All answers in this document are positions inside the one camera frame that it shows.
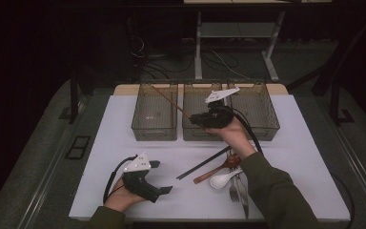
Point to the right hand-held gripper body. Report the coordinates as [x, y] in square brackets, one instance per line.
[217, 116]

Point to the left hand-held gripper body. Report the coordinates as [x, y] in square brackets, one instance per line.
[138, 184]

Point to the clear grey plastic bin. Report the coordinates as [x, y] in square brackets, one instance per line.
[155, 111]
[200, 130]
[260, 108]

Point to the brown wooden chopstick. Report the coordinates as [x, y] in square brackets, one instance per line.
[171, 101]
[172, 109]

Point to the brown wooden spoon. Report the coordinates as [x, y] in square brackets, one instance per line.
[213, 172]

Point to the white ceramic spoon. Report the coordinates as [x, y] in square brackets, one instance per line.
[219, 182]

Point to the metal fork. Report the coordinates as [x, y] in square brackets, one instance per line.
[233, 194]

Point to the metal knife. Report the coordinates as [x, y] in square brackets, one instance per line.
[244, 200]

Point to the person's left hand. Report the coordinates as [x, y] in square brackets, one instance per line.
[120, 200]

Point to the person's right hand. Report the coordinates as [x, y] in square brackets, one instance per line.
[238, 136]

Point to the black metal stand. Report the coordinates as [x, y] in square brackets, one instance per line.
[73, 95]
[334, 101]

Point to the black slanted metal beam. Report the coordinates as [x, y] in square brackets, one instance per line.
[330, 73]

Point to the white metal desk frame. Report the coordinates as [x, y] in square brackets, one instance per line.
[198, 63]

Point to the black floor socket frame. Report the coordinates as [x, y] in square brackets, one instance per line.
[77, 147]

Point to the metal floor rail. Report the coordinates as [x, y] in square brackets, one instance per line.
[48, 179]
[362, 171]

